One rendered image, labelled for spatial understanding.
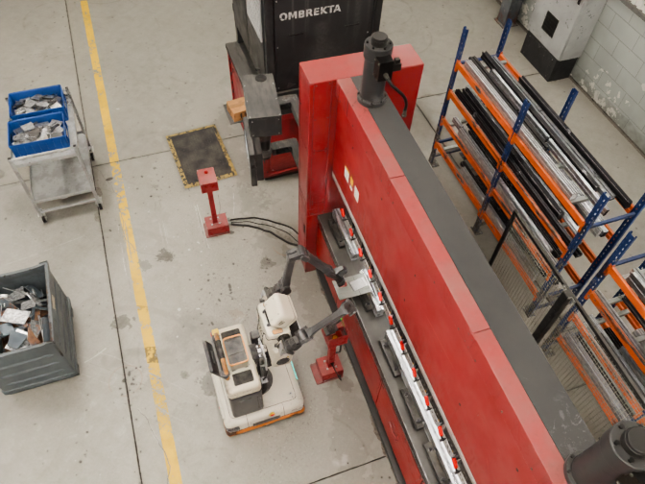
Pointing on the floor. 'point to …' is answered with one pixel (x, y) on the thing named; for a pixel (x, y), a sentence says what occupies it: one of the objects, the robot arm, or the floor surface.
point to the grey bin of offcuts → (35, 330)
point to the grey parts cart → (59, 168)
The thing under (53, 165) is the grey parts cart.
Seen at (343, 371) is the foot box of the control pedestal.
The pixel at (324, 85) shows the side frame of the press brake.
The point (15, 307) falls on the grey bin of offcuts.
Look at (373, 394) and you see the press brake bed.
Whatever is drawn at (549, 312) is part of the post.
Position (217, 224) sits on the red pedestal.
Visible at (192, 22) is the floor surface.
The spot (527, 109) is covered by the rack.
